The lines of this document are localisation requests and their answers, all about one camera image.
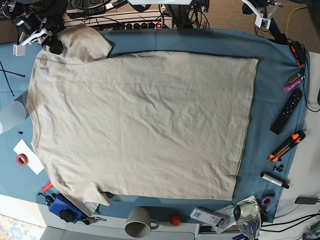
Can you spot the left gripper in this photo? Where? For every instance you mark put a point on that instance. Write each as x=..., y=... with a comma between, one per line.
x=262, y=9

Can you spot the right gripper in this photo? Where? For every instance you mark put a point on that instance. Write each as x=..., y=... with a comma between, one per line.
x=34, y=30

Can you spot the beige T-shirt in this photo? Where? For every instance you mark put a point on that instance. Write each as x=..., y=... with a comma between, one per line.
x=162, y=124

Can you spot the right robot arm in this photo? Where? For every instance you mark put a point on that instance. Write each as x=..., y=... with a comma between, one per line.
x=53, y=10

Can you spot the frosted plastic cup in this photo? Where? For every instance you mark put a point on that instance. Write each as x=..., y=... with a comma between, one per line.
x=11, y=116

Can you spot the blue table cloth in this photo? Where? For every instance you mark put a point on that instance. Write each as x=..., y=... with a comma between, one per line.
x=276, y=64

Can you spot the black remote control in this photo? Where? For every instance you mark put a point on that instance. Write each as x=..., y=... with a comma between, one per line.
x=286, y=112

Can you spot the black power strip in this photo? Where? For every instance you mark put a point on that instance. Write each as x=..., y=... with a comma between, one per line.
x=145, y=25

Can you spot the red tape roll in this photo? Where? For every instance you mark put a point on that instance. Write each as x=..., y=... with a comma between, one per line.
x=22, y=159

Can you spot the white paper sheet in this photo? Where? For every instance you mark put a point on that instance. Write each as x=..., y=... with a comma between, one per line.
x=33, y=161

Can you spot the orange black utility knife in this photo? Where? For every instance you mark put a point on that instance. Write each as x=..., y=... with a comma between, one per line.
x=288, y=144

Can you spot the orange small pen tool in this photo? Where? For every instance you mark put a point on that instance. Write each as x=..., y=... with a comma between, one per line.
x=45, y=188

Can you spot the blue box with knob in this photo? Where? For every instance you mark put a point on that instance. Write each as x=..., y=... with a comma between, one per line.
x=65, y=209

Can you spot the white black marker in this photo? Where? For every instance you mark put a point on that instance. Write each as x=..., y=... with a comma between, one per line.
x=274, y=180

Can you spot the metal keys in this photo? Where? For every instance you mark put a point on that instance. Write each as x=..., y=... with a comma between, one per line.
x=92, y=220

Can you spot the purple tape roll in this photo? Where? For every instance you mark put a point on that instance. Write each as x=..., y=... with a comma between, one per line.
x=267, y=199

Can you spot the black adapter on table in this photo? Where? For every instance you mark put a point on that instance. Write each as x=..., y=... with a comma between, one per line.
x=306, y=200

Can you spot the grey ceramic mug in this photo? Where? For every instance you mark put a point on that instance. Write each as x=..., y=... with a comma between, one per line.
x=139, y=223

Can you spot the clear wine glass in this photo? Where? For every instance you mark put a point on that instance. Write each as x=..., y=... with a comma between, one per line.
x=248, y=218

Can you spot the small red cube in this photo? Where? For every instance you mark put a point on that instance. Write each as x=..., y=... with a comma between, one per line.
x=175, y=220

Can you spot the white barcode package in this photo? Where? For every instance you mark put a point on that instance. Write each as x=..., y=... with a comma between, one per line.
x=211, y=218

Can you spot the orange black wire stripper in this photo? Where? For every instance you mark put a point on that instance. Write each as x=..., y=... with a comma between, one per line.
x=298, y=52

